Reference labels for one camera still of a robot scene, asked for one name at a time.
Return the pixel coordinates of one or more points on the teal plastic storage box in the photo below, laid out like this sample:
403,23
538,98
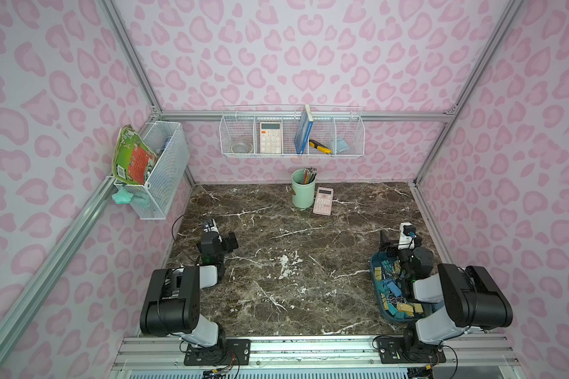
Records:
393,305

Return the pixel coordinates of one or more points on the white orange calculator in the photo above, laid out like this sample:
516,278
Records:
270,138

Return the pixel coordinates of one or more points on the mint green pen cup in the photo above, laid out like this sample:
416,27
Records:
303,188

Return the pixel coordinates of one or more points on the yellow black utility knife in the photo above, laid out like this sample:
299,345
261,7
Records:
320,147

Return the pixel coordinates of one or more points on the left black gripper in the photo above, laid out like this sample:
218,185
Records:
209,243

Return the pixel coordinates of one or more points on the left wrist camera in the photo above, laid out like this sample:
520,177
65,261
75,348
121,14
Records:
210,226

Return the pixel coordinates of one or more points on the clear tape roll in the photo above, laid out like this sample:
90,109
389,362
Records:
242,147

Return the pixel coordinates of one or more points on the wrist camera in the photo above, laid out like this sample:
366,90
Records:
210,226
407,236

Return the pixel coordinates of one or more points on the white wire wall shelf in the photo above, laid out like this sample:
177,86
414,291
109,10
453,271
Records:
329,123

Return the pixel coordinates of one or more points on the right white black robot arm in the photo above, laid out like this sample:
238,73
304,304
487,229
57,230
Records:
453,301

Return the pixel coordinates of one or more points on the light blue item in shelf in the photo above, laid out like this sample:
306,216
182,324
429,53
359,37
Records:
341,146

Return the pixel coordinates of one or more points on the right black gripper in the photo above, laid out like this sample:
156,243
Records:
403,256

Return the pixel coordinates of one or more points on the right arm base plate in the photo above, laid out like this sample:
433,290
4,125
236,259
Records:
394,350

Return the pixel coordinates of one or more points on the white mesh side basket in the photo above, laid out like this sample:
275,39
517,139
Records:
154,200

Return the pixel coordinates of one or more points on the blue book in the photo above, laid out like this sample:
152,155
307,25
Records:
303,132

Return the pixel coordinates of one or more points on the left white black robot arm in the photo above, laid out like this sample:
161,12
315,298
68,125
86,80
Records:
172,305

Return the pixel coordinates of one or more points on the pink calculator on table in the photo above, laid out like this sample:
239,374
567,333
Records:
323,201

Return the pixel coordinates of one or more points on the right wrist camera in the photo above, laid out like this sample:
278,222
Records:
407,236

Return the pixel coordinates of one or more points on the green red booklet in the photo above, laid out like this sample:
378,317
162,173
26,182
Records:
133,160

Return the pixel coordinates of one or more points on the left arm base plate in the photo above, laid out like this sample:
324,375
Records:
235,352

